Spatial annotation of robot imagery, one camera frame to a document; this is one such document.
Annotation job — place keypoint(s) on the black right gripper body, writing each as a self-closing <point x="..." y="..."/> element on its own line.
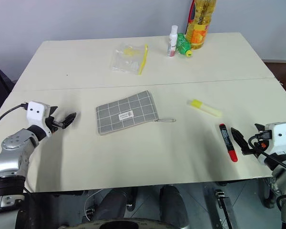
<point x="251" y="150"/>

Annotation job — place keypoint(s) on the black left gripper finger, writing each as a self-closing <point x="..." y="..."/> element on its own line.
<point x="53" y="110"/>
<point x="69" y="119"/>

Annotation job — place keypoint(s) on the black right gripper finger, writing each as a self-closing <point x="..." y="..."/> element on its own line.
<point x="259" y="127"/>
<point x="239" y="139"/>

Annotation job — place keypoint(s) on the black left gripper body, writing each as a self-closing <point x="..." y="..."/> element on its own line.
<point x="52" y="125"/>

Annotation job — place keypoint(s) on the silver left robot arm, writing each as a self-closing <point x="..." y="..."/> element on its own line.
<point x="12" y="152"/>

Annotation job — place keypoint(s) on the grey checked pencil pouch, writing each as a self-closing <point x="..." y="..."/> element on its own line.
<point x="126" y="113"/>

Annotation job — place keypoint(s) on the clear zip bag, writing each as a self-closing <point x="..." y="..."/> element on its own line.
<point x="127" y="60"/>

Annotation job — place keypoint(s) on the red and black marker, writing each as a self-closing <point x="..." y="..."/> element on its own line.
<point x="228" y="143"/>

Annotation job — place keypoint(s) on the yellow highlighter pen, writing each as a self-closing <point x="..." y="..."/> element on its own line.
<point x="205" y="108"/>

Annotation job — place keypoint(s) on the black bar under table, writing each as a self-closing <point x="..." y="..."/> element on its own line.
<point x="223" y="205"/>

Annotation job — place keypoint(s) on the dark rounded shape under table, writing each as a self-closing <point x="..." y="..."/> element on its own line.
<point x="112" y="205"/>
<point x="172" y="205"/>

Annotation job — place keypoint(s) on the green plastic bottle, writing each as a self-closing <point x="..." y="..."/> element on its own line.
<point x="183" y="44"/>

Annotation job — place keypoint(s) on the large yellow oil bottle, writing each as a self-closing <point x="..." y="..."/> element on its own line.
<point x="200" y="26"/>

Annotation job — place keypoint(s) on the dark curved rim with silver edge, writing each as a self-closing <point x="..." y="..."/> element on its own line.
<point x="124" y="223"/>

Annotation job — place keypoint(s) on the white spray bottle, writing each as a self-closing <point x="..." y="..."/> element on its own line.
<point x="172" y="43"/>

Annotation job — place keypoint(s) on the red object behind oil bottle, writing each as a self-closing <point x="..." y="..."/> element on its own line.
<point x="190" y="16"/>

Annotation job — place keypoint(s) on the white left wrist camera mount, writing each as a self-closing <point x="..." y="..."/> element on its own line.
<point x="37" y="114"/>

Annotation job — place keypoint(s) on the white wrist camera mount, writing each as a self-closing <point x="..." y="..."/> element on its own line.
<point x="282" y="134"/>
<point x="37" y="114"/>

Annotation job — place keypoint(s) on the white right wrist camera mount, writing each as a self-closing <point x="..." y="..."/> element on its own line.
<point x="282" y="134"/>

